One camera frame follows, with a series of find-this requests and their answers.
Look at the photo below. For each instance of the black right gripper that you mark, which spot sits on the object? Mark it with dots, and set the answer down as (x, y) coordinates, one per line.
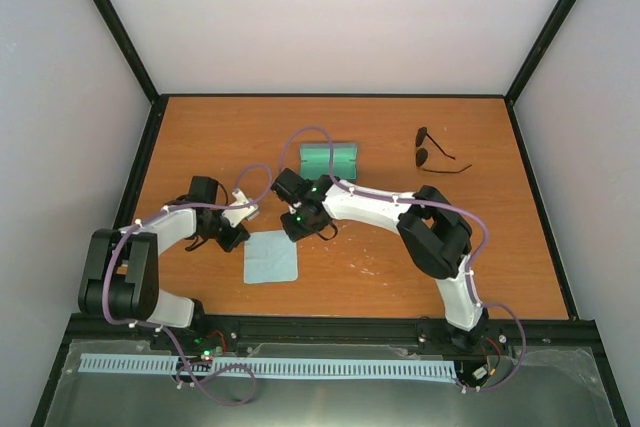
(294, 233)

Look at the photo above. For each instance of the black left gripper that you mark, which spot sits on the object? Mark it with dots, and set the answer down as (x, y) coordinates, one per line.
(240, 234)

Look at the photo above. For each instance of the light blue cleaning cloth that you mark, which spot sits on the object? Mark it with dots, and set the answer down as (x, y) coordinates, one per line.
(270, 257)

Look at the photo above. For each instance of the dark round sunglasses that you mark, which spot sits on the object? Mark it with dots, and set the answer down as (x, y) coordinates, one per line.
(425, 148)

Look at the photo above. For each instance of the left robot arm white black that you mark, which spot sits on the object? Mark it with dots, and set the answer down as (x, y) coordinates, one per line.
(121, 282)

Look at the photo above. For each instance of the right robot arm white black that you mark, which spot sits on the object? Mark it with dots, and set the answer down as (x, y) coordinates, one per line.
(435, 234)

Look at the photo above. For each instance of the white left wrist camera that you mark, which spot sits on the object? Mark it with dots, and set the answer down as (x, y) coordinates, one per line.
(243, 208)

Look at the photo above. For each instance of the light blue slotted cable duct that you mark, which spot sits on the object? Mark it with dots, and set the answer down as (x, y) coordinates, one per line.
(276, 368)

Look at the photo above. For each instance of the black mounting rail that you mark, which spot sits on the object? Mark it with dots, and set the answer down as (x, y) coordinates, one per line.
(423, 336)

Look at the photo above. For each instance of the black corner frame post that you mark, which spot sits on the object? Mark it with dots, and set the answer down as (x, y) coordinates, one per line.
(120, 35)
(546, 36)

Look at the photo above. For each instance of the black right corner frame post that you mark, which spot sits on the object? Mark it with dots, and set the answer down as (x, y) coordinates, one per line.
(546, 36)

